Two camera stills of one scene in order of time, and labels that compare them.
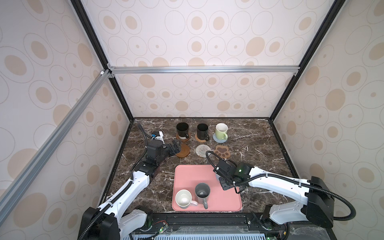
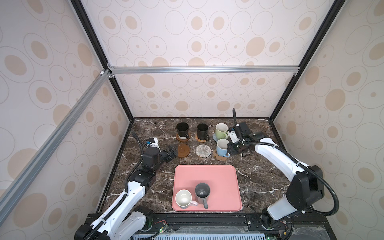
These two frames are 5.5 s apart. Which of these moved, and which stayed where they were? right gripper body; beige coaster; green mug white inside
Moved: right gripper body
Stayed: beige coaster; green mug white inside
